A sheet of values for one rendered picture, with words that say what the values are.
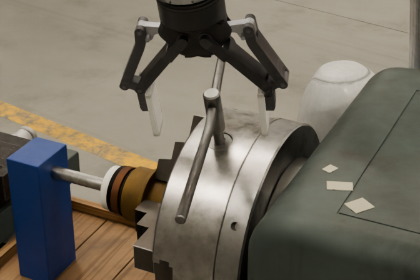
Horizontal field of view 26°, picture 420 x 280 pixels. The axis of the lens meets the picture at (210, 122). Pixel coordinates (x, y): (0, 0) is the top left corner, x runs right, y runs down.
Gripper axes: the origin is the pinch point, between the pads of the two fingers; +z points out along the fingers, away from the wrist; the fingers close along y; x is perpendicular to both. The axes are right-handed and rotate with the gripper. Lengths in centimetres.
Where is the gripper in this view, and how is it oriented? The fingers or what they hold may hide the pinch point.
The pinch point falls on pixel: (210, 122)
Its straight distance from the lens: 113.0
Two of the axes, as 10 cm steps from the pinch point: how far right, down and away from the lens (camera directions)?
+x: 1.3, -6.8, 7.2
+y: 9.8, 0.0, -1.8
